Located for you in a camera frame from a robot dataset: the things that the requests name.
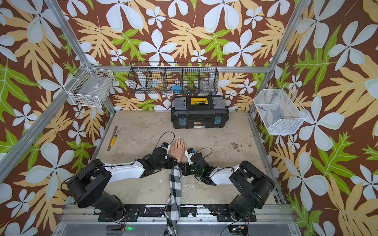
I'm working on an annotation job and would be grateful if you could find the white wire basket left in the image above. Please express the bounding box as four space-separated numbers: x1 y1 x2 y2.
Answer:
64 63 115 108

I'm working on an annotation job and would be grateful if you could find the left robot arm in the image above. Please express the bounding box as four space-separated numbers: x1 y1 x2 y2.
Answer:
64 147 177 222

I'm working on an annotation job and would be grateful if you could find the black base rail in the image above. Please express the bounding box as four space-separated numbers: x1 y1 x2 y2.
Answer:
94 204 257 223

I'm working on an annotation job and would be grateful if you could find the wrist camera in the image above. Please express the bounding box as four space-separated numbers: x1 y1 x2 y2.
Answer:
161 142 171 154
185 148 195 165

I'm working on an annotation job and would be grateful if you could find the mannequin hand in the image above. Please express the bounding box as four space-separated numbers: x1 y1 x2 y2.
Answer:
170 137 185 163

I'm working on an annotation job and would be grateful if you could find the plaid sleeved mannequin forearm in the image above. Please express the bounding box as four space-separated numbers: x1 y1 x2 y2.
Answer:
163 165 182 236

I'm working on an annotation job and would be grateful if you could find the white mesh basket right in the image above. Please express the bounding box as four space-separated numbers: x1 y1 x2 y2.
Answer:
254 86 309 136

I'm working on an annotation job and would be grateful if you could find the black wire basket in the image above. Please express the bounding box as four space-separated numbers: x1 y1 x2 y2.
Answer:
127 62 219 95

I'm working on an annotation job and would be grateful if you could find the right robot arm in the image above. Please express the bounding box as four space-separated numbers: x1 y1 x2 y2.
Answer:
179 152 275 221

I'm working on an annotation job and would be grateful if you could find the black toolbox yellow handle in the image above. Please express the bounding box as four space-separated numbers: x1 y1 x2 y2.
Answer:
170 95 229 129

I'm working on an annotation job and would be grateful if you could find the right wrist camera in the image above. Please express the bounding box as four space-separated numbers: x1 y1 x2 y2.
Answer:
185 148 195 165

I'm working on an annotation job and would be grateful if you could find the blue object in basket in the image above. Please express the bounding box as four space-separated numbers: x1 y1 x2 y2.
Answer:
171 85 182 92

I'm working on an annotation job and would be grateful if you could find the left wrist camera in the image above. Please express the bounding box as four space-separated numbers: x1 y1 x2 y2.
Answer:
161 142 171 154

